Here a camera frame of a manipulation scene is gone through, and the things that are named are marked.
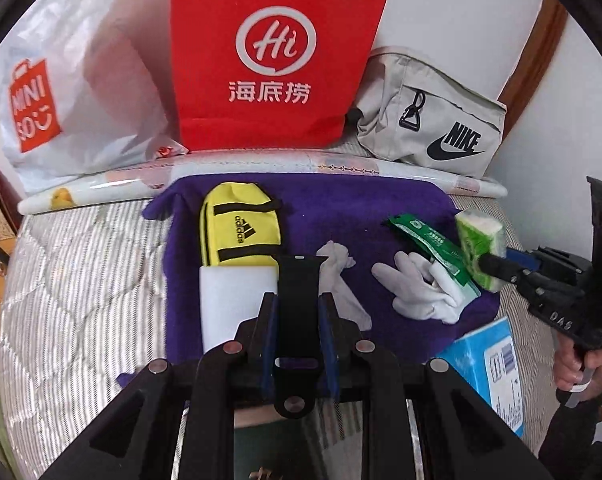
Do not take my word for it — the white plastic shopping bag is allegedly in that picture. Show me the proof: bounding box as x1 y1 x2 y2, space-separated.
0 0 190 196

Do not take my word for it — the person's right hand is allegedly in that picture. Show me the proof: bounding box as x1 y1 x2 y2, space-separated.
553 345 602 404

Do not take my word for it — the purple towel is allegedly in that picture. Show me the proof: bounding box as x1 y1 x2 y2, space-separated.
116 175 502 389

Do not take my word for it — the green tissue pack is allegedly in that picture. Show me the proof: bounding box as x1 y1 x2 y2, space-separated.
454 210 507 292

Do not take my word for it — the green plastic packet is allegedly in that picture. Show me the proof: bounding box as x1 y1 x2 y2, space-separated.
386 213 480 302

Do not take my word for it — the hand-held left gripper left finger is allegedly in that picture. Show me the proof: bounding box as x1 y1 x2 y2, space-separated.
41 291 282 480

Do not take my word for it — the yellow zip pouch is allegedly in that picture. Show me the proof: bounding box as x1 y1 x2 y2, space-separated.
198 183 285 267

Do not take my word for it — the white rolled paper poster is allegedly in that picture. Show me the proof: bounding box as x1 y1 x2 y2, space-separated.
18 150 510 216

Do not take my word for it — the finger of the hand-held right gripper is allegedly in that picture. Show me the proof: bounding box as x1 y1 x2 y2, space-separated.
481 249 540 286

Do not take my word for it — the white glove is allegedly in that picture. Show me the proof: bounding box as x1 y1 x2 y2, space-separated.
372 252 474 327
316 241 373 331

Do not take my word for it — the wooden headboard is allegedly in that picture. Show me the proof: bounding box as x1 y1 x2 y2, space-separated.
496 0 570 107

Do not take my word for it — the grey waist bag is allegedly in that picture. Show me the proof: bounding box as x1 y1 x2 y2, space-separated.
348 46 510 179

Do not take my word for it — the blue cardboard box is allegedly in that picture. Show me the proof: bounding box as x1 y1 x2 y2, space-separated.
438 316 527 437

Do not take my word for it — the white foam block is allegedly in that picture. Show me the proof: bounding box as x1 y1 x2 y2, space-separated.
199 265 281 357

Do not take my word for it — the red paper shopping bag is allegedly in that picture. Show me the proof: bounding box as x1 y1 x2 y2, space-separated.
170 0 395 154

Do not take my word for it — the black watch strap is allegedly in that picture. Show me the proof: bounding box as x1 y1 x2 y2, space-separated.
273 255 327 419

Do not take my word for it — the person's right forearm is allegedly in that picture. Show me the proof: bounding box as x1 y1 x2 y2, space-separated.
538 390 602 480

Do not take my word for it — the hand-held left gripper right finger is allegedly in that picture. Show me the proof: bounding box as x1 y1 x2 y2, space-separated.
317 292 556 480

